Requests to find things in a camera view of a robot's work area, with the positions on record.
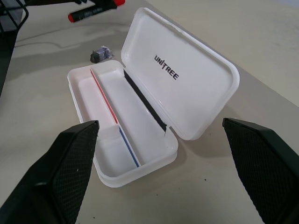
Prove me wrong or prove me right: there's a small crumpled dark scrap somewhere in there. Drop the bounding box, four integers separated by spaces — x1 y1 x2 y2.
90 46 113 63

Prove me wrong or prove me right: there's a white plastic pencil case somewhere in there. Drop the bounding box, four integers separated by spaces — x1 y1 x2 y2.
67 7 241 188

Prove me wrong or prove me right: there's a red capped black marker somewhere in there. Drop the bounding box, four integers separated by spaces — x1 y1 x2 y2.
68 0 126 23

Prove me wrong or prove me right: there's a black wire rack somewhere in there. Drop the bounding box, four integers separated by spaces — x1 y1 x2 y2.
0 0 29 36

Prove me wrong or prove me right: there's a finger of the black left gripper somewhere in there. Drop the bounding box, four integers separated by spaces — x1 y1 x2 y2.
0 120 100 224

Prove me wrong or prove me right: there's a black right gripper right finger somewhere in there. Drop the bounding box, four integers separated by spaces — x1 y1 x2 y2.
221 117 299 224

